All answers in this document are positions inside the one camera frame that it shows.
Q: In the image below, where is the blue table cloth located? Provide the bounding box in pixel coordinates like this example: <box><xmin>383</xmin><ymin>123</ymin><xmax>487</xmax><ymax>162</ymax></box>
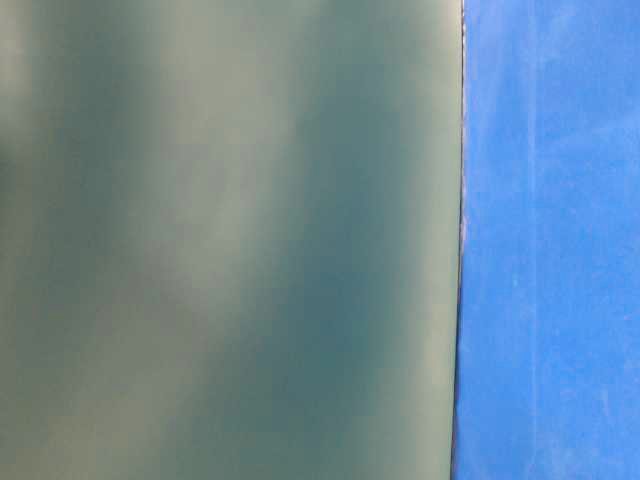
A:
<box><xmin>453</xmin><ymin>1</ymin><xmax>639</xmax><ymax>479</ymax></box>

